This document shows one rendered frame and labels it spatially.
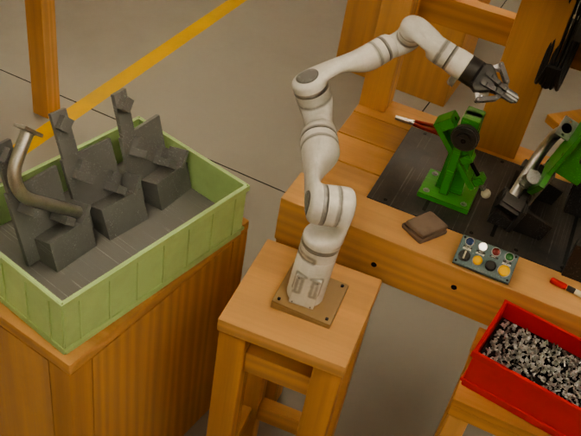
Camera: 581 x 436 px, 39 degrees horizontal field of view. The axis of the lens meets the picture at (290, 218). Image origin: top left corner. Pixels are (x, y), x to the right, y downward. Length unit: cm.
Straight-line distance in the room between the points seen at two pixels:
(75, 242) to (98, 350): 27
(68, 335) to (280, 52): 309
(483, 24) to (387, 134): 43
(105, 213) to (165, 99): 216
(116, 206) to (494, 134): 119
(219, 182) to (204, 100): 203
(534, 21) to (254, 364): 122
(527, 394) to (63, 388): 106
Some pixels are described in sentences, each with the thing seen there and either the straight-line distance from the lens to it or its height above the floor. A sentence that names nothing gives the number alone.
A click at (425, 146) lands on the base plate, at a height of 90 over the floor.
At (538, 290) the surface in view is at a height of 90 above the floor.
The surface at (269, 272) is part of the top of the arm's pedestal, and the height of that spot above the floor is 85.
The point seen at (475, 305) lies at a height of 80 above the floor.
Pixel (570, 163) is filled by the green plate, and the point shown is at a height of 115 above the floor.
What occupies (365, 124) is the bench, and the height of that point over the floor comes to 88.
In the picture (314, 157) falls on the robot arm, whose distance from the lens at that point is 185.
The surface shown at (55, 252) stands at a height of 90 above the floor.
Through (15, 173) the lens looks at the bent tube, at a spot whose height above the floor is 112.
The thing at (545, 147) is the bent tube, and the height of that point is 109.
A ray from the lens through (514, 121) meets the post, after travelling 256.
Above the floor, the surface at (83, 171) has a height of 101.
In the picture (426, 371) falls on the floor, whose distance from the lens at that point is 307.
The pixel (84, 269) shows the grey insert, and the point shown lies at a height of 85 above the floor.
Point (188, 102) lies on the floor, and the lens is 417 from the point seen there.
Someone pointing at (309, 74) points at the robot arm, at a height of 123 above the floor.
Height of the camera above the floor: 227
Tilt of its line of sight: 40 degrees down
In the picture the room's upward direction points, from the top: 10 degrees clockwise
